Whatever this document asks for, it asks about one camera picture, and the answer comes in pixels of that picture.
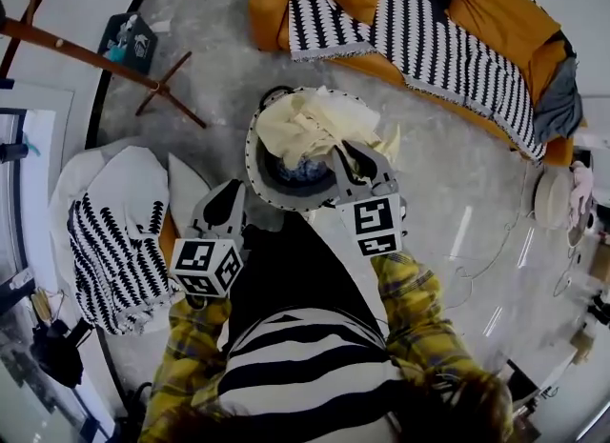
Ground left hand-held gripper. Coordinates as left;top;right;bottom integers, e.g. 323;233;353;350
169;179;250;310

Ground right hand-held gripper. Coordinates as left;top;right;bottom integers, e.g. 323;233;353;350
332;141;410;258

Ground blue checked shirt clothes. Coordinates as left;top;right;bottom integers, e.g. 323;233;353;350
278;157;335;185

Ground woven white grey laundry basket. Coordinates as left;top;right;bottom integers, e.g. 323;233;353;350
244;87;382;212

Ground cream yellow garment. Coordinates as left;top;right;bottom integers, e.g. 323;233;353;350
255;86;402;178

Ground grey clothes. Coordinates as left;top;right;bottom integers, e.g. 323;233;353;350
532;55;585;143

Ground person's left forearm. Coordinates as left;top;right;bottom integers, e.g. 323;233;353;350
166;295;234;375

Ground person's right forearm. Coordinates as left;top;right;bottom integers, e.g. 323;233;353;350
370;250;473;366

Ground person's black skirt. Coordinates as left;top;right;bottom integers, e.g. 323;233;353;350
228;211;390;352

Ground black white patterned blanket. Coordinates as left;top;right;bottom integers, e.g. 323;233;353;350
66;145;175;336

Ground black white patterned sofa throw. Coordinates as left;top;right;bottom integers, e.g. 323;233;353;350
288;0;549;162

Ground white round floor bed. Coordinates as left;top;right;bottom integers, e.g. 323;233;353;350
47;138;214;335

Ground person's torso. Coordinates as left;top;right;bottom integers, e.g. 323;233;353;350
216;305;420;443

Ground orange sofa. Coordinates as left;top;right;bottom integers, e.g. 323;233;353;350
250;0;590;169

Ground dark waste bin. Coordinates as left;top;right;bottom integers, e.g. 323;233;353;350
97;11;159;73

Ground white round stool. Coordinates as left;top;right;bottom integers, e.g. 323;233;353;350
532;164;573;231

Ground yellow wooden hanger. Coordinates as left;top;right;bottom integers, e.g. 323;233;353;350
30;288;71;326

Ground wooden coat rack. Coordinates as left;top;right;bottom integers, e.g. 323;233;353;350
0;0;209;131

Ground large orange cushion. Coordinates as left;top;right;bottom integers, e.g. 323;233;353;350
447;0;562;80

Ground black backpack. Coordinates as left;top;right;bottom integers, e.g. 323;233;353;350
30;319;92;390

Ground black drinking bottle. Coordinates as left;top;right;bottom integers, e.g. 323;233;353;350
0;142;30;164

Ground large window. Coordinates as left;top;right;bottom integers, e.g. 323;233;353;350
0;107;115;443

